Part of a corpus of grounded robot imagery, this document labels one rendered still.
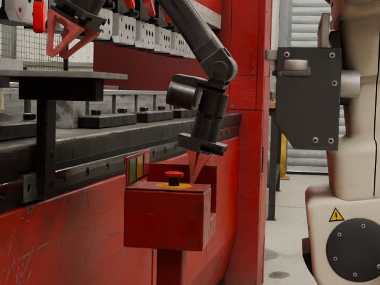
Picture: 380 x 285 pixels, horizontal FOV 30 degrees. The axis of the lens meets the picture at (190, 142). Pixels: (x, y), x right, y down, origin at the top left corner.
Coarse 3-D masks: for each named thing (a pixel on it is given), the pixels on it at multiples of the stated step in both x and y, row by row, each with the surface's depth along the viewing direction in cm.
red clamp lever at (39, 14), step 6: (36, 0) 141; (42, 0) 141; (36, 6) 141; (42, 6) 141; (36, 12) 141; (42, 12) 141; (36, 18) 141; (42, 18) 141; (36, 24) 141; (42, 24) 141; (36, 30) 141; (42, 30) 141
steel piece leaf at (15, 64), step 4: (0, 60) 123; (4, 60) 124; (8, 60) 126; (12, 60) 127; (16, 60) 129; (20, 60) 130; (0, 64) 123; (4, 64) 125; (8, 64) 126; (12, 64) 128; (16, 64) 129; (20, 64) 130; (0, 68) 123; (4, 68) 125; (8, 68) 126; (12, 68) 128; (16, 68) 129; (20, 68) 130
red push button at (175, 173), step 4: (168, 172) 142; (172, 172) 142; (176, 172) 142; (180, 172) 142; (168, 176) 142; (172, 176) 141; (176, 176) 141; (180, 176) 142; (172, 180) 142; (176, 180) 142; (172, 184) 142; (176, 184) 143
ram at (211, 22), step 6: (198, 0) 288; (204, 0) 298; (210, 0) 310; (216, 0) 322; (210, 6) 311; (216, 6) 322; (216, 12) 323; (204, 18) 300; (210, 18) 312; (210, 24) 314; (216, 24) 324
